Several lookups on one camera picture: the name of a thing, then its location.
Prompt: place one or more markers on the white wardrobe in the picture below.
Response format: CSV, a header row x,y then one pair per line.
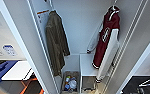
x,y
77,26

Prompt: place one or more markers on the olive green jacket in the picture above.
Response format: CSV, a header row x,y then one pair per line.
x,y
56,40

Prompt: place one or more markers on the white hanger of red jacket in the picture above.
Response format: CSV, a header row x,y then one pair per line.
x,y
113,8

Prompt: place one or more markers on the white rectangular table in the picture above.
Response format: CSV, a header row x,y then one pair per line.
x,y
17,70

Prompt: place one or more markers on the orange white label sticker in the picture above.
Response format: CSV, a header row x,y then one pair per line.
x,y
41,15

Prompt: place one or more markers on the blue capped plastic bottle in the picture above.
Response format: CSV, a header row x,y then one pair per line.
x,y
73,84

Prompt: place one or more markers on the blue fabric thing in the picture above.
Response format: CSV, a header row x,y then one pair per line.
x,y
1,71

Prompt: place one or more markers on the brown storage basket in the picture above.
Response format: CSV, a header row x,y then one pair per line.
x,y
62,83

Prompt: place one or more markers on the red white varsity jacket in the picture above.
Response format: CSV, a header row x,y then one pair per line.
x,y
102,53

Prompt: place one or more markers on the orange metal frame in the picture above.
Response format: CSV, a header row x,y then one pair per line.
x,y
29,81

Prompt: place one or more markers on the green capped plastic bottle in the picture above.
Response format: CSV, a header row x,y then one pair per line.
x,y
67,79

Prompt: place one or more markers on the grey storage bin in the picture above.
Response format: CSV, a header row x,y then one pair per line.
x,y
88,87

